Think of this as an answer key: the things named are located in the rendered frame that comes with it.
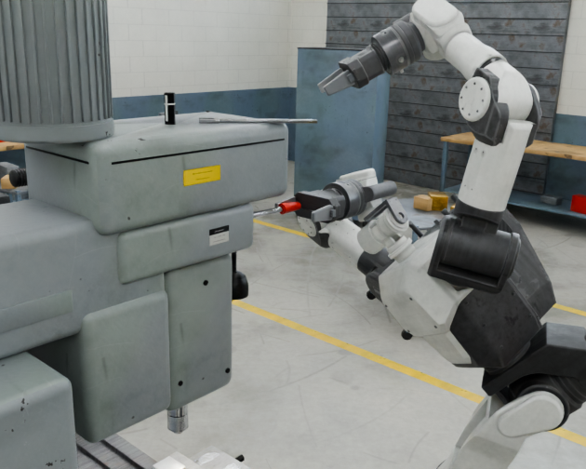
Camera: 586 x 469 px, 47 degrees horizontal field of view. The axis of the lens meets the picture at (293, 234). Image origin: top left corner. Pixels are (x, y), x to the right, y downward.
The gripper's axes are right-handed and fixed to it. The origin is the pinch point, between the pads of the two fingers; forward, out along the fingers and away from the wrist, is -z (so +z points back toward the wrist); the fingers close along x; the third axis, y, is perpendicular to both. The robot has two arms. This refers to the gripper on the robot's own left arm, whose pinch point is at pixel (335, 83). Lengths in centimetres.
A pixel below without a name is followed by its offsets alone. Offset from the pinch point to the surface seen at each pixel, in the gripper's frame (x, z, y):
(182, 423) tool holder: -5, -66, -49
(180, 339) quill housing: -14, -53, -27
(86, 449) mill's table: 31, -104, -60
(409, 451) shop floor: 153, -31, -210
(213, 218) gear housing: -11.4, -34.7, -9.2
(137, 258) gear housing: -23, -49, -6
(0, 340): -38, -70, -3
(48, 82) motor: -29, -43, 27
